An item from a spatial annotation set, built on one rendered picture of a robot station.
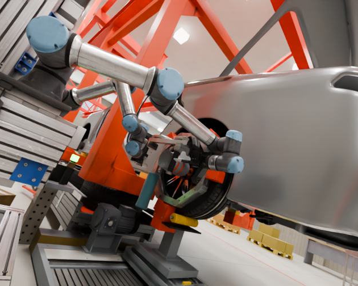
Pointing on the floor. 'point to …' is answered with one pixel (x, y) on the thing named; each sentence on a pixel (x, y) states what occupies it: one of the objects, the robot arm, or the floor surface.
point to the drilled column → (36, 214)
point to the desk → (313, 248)
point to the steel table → (353, 265)
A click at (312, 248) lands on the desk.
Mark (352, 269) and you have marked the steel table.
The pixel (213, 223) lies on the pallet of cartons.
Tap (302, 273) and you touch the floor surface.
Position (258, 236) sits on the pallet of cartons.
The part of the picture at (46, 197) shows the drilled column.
